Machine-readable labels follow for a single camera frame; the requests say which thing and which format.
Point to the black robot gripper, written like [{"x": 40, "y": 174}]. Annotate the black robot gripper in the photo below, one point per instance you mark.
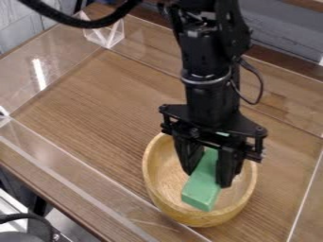
[{"x": 212, "y": 111}]

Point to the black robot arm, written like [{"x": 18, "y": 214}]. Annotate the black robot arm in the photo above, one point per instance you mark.
[{"x": 214, "y": 37}]

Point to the brown wooden bowl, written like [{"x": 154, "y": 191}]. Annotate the brown wooden bowl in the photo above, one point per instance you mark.
[{"x": 164, "y": 179}]

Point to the clear acrylic tray enclosure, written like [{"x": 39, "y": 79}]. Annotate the clear acrylic tray enclosure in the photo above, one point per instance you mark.
[{"x": 80, "y": 115}]

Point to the green rectangular block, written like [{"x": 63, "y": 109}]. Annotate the green rectangular block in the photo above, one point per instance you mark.
[{"x": 200, "y": 189}]

